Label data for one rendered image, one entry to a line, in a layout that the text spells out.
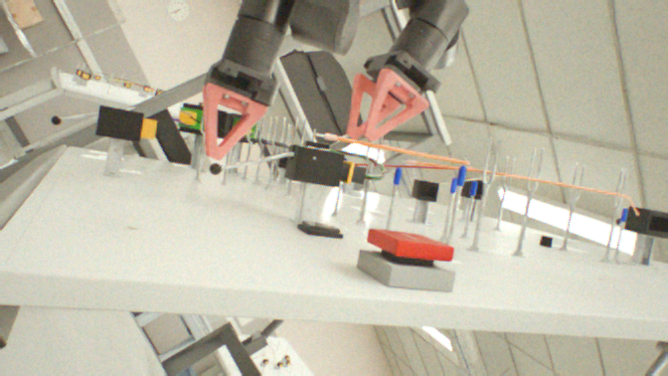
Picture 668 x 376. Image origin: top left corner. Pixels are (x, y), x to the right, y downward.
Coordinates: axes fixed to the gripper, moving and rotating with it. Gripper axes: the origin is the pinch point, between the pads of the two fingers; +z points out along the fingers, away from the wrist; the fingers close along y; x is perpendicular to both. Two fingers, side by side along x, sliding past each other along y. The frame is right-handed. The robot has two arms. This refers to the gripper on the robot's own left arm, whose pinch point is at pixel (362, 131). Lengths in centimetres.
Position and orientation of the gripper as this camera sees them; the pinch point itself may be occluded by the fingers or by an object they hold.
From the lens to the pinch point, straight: 70.1
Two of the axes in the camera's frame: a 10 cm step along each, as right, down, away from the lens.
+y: -3.3, -1.3, 9.3
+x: -7.7, -5.4, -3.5
